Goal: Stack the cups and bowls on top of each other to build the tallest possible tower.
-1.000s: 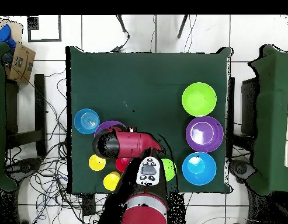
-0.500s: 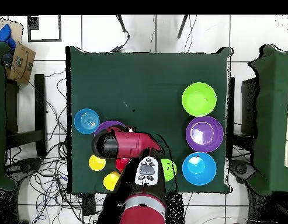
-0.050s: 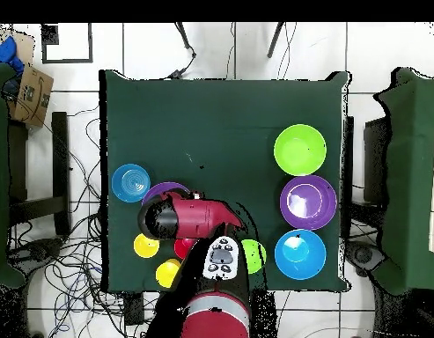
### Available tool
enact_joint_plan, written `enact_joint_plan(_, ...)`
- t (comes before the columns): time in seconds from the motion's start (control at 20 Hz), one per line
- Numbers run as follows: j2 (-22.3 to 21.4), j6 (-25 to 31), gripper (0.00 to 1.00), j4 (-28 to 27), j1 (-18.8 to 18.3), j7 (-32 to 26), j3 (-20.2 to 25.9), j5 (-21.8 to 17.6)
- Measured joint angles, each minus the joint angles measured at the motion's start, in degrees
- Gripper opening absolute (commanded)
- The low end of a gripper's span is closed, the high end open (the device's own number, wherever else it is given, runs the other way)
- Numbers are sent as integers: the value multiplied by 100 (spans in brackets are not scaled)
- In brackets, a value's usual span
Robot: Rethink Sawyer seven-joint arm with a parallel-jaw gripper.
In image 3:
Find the purple bowl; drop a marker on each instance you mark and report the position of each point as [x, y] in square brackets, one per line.
[160, 188]
[308, 202]

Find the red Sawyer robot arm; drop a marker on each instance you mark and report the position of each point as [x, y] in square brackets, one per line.
[202, 218]

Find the red cup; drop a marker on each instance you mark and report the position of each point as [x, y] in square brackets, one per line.
[183, 246]

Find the small blue bowl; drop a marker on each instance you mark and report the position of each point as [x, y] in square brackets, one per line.
[131, 183]

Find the yellow cup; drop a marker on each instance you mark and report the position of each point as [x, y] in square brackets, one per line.
[146, 245]
[167, 273]

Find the dark green tablecloth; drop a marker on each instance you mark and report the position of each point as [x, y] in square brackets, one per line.
[202, 123]

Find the small green bowl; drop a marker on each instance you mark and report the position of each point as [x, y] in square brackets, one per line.
[257, 255]

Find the black power adapter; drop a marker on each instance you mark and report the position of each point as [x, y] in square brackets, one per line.
[175, 74]

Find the large green bowl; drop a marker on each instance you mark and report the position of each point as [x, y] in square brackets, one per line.
[300, 149]

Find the large blue bowl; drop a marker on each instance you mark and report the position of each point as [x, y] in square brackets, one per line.
[300, 254]

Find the black tripod leg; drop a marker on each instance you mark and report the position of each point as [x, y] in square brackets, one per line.
[275, 40]
[184, 37]

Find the brown cardboard box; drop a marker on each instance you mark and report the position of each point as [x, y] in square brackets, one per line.
[31, 98]

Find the blue fabric bag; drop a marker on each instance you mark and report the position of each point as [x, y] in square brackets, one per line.
[5, 52]

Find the grey pedestal foot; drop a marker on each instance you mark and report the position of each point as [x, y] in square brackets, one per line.
[364, 255]
[38, 250]

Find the black square floor frame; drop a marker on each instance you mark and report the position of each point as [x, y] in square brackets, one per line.
[49, 34]

